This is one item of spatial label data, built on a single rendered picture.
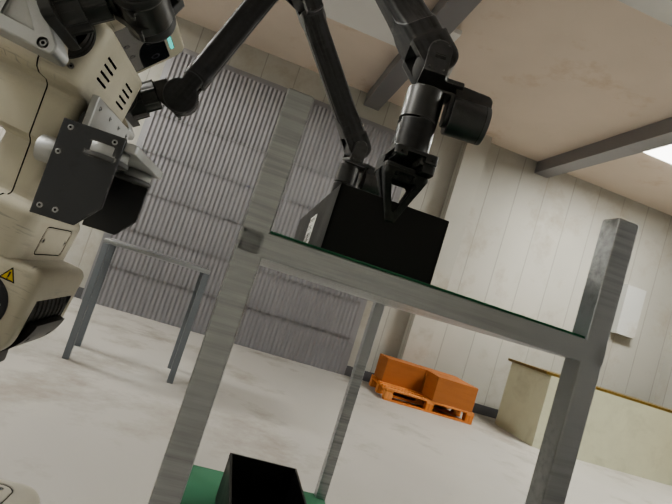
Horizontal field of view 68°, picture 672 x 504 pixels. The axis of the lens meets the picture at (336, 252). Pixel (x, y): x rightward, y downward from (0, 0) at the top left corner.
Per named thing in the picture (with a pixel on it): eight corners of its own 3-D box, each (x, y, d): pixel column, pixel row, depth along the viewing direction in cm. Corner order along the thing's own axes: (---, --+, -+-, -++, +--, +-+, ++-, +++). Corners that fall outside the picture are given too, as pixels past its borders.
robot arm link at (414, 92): (406, 88, 77) (414, 72, 71) (448, 102, 77) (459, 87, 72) (393, 130, 77) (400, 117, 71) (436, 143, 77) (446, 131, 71)
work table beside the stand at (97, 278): (172, 384, 334) (211, 270, 340) (61, 358, 313) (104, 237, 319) (172, 368, 377) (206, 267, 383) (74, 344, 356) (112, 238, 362)
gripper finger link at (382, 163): (400, 231, 77) (416, 175, 78) (415, 227, 70) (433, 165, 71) (359, 218, 76) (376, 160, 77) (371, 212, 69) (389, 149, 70)
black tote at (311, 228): (286, 260, 127) (300, 219, 127) (349, 281, 129) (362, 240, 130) (317, 256, 70) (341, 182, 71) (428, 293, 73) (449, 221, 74)
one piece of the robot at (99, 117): (-1, 202, 77) (48, 73, 79) (64, 218, 104) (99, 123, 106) (104, 235, 79) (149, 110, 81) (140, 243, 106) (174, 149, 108)
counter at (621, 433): (704, 495, 570) (721, 426, 577) (526, 445, 527) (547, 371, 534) (649, 468, 646) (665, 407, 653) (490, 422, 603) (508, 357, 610)
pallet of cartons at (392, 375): (445, 406, 613) (454, 375, 616) (473, 425, 542) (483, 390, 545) (366, 383, 594) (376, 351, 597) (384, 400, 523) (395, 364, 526)
